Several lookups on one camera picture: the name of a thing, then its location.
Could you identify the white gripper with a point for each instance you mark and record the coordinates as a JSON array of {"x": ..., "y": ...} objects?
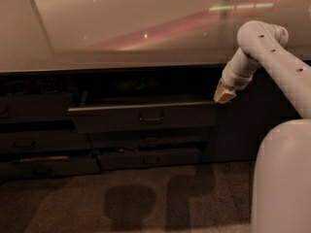
[{"x": 233, "y": 80}]

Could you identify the grey drawer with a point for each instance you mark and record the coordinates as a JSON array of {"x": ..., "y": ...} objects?
[
  {"x": 148, "y": 158},
  {"x": 149, "y": 137},
  {"x": 144, "y": 112},
  {"x": 38, "y": 141},
  {"x": 35, "y": 108},
  {"x": 47, "y": 169}
]

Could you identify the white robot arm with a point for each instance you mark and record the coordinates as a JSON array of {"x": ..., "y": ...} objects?
[{"x": 281, "y": 201}]

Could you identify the snack bags in left drawer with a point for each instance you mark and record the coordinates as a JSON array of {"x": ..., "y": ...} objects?
[{"x": 24, "y": 86}]

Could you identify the grey cabinet door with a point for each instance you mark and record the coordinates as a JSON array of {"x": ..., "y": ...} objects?
[{"x": 242, "y": 124}]

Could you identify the green snack bag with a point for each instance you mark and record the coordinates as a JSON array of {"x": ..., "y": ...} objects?
[{"x": 135, "y": 85}]

